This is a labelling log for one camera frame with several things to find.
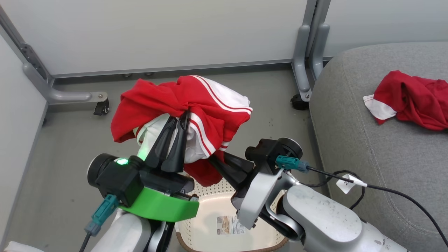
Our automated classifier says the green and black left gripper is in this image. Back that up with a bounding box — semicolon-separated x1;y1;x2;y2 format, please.
118;112;200;223

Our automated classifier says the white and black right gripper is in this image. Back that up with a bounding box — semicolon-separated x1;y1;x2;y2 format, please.
209;152;283;230

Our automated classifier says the red white striped sports garment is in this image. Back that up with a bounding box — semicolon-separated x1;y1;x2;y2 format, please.
111;75;253;187

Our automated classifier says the red garment with white cuff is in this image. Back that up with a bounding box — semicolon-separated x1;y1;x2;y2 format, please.
363;70;448;131

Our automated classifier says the grey fabric sofa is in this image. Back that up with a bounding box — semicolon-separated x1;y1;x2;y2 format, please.
309;42;448;252

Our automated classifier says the white perforated laundry basket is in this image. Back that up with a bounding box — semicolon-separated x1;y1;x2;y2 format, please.
175;177;289;252

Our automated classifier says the printed label sticker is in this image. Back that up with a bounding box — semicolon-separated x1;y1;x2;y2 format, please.
216;215;246;236

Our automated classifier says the black caster wheel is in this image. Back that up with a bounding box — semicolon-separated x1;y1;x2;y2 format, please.
290;94;310;111
93;99;110;116

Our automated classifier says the grey upright partition leg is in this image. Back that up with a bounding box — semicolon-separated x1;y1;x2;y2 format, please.
309;0;331;82
291;0;317;103

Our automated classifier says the black left cable teal plug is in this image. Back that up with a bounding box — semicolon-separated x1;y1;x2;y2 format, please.
79;194;120;252

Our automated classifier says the white cable tag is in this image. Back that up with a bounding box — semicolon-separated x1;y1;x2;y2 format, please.
336;174;368;195

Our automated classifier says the grey partition leg with bracket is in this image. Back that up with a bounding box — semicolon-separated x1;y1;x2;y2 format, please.
0;7;108;105

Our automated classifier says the thin black looped cable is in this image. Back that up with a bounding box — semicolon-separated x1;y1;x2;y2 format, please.
302;170;366;210

